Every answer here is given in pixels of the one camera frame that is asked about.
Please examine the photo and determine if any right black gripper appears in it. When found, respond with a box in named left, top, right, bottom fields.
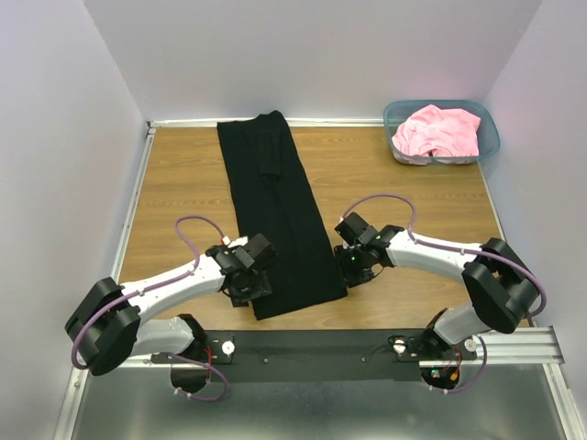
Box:
left=332, top=243, right=373, bottom=289

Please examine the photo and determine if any black t shirt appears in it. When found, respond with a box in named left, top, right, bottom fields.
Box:
left=216, top=111, right=348, bottom=320

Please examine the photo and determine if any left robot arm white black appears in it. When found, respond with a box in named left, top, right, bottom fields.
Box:
left=65, top=234, right=278, bottom=376

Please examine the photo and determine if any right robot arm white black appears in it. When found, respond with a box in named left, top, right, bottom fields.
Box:
left=334, top=213, right=543, bottom=359

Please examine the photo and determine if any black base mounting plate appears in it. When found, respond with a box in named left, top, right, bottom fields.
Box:
left=150, top=327, right=481, bottom=395

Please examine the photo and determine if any teal plastic bin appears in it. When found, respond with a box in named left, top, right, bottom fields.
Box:
left=383, top=99, right=500, bottom=165

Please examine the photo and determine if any pink t shirt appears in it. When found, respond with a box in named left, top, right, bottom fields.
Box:
left=392, top=104, right=481, bottom=158

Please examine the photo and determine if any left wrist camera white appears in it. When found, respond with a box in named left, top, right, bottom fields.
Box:
left=221, top=236, right=249, bottom=250

